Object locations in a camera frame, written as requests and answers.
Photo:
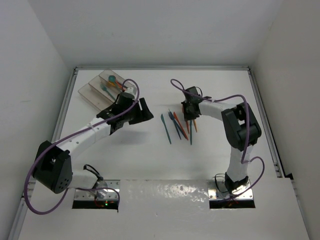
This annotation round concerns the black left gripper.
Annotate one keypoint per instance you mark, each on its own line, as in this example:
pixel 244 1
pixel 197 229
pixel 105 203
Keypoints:
pixel 143 115

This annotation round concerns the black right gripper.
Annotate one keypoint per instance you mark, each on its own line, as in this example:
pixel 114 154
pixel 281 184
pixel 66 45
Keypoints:
pixel 187 116

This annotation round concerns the yellow plastic fork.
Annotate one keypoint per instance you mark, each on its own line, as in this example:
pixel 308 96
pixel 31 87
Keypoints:
pixel 195 125

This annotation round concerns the orange plastic spoon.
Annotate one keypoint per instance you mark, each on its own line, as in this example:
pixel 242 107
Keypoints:
pixel 119 85

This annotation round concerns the teal plastic spoon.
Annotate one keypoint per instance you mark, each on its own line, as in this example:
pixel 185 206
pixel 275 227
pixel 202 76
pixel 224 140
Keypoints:
pixel 112 78

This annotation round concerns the teal plastic fork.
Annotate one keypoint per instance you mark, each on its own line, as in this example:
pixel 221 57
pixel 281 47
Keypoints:
pixel 104 88

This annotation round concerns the orange plastic fork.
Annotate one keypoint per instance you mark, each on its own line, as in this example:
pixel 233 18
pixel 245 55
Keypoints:
pixel 186 122

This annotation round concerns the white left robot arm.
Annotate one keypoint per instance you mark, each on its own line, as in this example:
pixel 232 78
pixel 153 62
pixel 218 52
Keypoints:
pixel 54 161

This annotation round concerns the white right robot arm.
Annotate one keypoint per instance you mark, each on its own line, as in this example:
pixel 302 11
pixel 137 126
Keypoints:
pixel 241 128

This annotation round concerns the teal plastic knife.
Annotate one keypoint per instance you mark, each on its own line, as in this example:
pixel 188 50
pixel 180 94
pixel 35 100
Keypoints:
pixel 190 132
pixel 166 129

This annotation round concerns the orange plastic knife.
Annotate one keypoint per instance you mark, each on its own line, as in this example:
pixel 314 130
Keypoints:
pixel 180 125

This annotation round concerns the dark blue plastic fork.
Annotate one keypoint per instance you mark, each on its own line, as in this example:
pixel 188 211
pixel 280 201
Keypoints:
pixel 177 128

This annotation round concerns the clear middle container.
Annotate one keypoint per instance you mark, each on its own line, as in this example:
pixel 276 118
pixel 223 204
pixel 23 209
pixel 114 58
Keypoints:
pixel 95 86

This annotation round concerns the clear outer container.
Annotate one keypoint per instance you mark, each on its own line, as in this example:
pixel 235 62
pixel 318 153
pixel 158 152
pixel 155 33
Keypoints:
pixel 94 97

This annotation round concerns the clear spoon container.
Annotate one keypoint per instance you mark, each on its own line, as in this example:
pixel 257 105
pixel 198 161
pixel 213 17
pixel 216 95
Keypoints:
pixel 104 77

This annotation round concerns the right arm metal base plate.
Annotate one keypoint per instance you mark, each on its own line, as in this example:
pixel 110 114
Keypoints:
pixel 217 191

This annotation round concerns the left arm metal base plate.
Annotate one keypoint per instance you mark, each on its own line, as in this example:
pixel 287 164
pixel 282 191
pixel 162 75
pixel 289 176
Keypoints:
pixel 108 190

